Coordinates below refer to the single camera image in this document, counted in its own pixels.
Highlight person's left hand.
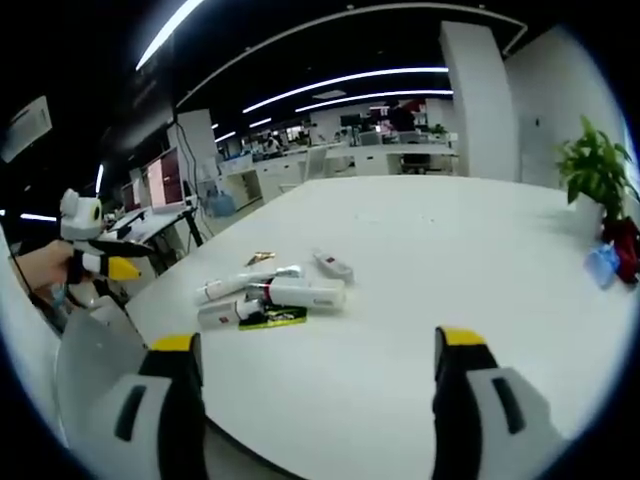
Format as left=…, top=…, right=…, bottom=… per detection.
left=8, top=239, right=77, bottom=292

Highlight monitor with pink screen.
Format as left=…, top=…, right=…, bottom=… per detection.
left=143, top=154, right=184, bottom=210

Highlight white standing desk black legs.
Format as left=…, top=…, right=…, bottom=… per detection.
left=105, top=202, right=205, bottom=276

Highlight blue water jug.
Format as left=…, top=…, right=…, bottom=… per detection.
left=206, top=191, right=236, bottom=218

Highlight red cloth item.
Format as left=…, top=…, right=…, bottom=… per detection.
left=601, top=216, right=640, bottom=286

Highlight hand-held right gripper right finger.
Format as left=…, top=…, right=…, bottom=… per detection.
left=431, top=325, right=569, bottom=480

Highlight grey chair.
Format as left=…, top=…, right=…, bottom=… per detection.
left=53, top=294, right=151, bottom=451

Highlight large white skincare bottle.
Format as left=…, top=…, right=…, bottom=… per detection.
left=268, top=278, right=348, bottom=312

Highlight silver white skincare tube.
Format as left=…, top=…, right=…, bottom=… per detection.
left=247, top=264, right=306, bottom=282

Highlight green potted plant white pot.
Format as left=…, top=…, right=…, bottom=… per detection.
left=553, top=115, right=640, bottom=237

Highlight white skincare tube red band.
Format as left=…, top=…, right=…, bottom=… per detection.
left=194, top=272, right=254, bottom=307

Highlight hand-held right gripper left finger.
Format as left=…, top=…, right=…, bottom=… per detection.
left=85, top=331, right=207, bottom=480

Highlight green black skincare packet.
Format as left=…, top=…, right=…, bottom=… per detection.
left=238, top=307, right=308, bottom=332

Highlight ceiling air conditioner unit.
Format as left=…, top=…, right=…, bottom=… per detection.
left=0, top=96, right=54, bottom=163

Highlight slim white red-label skincare tube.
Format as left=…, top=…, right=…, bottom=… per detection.
left=311, top=247, right=356, bottom=284

